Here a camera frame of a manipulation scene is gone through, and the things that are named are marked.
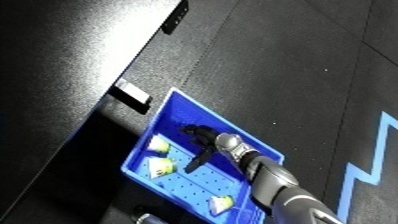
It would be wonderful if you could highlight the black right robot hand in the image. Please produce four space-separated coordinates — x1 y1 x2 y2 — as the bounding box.
177 124 223 175

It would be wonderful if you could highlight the white paper cup green band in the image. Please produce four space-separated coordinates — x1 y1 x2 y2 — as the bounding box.
145 134 175 155
207 194 239 216
145 156 178 180

